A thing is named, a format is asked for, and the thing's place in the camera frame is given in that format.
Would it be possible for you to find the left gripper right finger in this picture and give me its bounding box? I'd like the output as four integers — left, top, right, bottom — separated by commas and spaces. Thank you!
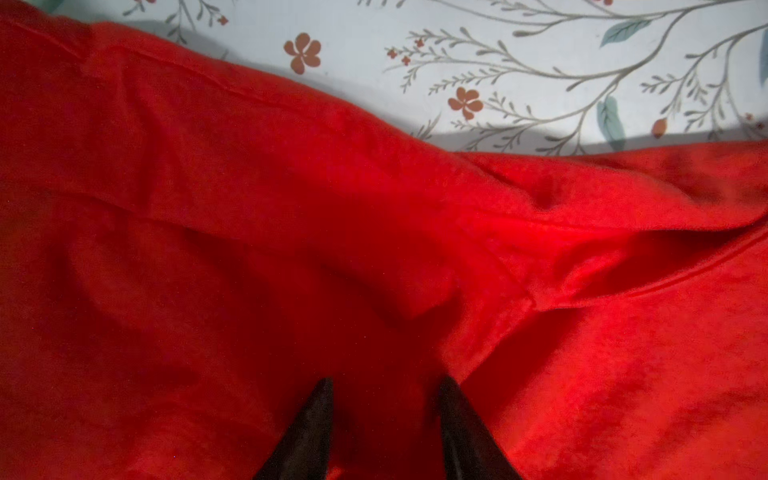
438, 376, 522, 480

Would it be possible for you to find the red t shirt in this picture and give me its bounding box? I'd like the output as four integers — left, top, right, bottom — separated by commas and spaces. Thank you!
1, 1, 767, 479

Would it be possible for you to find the floral table cloth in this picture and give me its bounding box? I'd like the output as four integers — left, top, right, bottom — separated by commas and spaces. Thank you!
39, 0, 767, 156

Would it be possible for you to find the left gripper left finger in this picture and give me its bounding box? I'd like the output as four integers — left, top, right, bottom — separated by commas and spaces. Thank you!
252, 378, 334, 480

